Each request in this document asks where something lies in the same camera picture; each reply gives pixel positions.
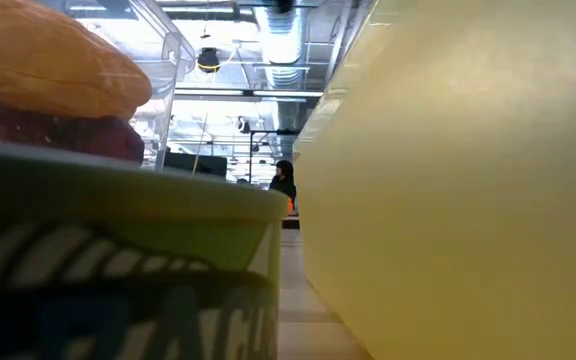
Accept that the dark red crinkled cabbage toy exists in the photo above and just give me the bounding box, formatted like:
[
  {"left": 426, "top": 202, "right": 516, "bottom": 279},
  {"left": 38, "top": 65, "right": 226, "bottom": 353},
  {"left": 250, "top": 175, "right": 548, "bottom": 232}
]
[{"left": 50, "top": 115, "right": 146, "bottom": 165}]

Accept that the orange toy food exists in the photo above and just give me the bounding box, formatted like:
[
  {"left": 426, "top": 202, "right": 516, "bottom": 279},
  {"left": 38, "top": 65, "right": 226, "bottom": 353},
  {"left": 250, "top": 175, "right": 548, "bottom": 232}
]
[{"left": 0, "top": 0, "right": 154, "bottom": 121}]

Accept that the dark red round toy food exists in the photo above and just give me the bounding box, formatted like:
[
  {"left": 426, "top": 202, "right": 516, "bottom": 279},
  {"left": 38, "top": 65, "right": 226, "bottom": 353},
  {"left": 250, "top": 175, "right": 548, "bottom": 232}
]
[{"left": 0, "top": 93, "right": 69, "bottom": 151}]

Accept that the person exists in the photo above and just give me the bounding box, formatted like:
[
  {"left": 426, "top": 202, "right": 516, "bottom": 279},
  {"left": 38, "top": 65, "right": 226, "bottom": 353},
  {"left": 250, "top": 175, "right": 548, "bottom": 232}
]
[{"left": 267, "top": 159, "right": 298, "bottom": 205}]

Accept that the black background monitor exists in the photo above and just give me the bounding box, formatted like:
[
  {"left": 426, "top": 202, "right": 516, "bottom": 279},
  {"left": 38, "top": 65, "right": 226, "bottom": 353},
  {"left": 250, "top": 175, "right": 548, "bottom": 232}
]
[{"left": 162, "top": 151, "right": 229, "bottom": 180}]

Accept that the clear plastic container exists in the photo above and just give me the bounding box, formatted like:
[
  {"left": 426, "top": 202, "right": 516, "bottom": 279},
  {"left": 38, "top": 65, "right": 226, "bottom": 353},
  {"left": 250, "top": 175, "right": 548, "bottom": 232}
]
[{"left": 0, "top": 0, "right": 197, "bottom": 172}]

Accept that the green paper cup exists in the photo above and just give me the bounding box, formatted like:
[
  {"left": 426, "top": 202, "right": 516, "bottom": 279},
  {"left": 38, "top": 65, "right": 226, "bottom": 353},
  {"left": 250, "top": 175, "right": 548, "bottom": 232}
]
[{"left": 0, "top": 137, "right": 289, "bottom": 360}]

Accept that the yellow translucent plastic bin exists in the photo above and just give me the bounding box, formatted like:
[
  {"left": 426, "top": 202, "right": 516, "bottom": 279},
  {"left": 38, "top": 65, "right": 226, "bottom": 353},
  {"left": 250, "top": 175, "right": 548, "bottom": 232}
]
[{"left": 291, "top": 0, "right": 576, "bottom": 360}]

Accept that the overhead frame light bar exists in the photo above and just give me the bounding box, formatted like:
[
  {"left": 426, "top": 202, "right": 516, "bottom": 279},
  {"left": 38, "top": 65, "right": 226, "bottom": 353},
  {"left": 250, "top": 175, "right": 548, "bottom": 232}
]
[{"left": 172, "top": 88, "right": 325, "bottom": 100}]

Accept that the silver ventilation duct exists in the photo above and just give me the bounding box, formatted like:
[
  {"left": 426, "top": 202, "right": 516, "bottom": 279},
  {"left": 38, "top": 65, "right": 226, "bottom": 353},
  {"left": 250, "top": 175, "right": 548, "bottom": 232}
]
[{"left": 253, "top": 0, "right": 310, "bottom": 91}]

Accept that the black overhead camera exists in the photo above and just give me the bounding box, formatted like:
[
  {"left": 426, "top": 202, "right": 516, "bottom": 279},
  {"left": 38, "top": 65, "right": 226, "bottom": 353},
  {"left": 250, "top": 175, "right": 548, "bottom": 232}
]
[{"left": 196, "top": 46, "right": 222, "bottom": 74}]

